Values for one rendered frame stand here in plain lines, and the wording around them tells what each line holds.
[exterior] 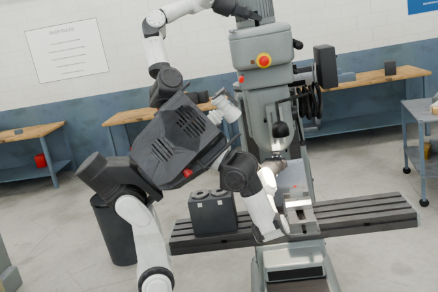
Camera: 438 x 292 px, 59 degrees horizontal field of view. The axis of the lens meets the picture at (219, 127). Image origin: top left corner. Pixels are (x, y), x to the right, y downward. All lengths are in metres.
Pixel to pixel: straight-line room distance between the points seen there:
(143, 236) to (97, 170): 0.30
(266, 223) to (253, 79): 0.62
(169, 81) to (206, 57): 4.62
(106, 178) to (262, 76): 0.77
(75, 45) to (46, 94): 0.97
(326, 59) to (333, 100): 4.22
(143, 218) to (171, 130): 0.35
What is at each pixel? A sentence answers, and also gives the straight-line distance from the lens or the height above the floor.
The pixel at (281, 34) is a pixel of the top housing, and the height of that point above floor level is 1.85.
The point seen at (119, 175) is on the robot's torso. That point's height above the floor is 1.48.
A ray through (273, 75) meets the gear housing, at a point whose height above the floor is 1.68.
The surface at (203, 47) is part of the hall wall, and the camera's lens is 6.05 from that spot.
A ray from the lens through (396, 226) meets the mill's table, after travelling 2.06.
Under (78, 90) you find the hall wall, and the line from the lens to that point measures 6.67.
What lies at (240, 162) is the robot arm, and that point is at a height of 1.45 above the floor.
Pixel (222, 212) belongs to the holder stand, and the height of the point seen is 1.05.
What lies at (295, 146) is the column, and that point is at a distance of 2.30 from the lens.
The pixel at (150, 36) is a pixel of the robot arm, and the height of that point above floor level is 1.93.
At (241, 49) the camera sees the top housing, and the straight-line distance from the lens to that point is 1.58.
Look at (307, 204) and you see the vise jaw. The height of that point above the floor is 1.03.
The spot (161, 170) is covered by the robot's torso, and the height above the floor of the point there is 1.49.
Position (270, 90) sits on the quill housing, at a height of 1.61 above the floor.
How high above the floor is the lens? 1.92
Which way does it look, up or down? 15 degrees down
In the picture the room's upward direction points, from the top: 10 degrees counter-clockwise
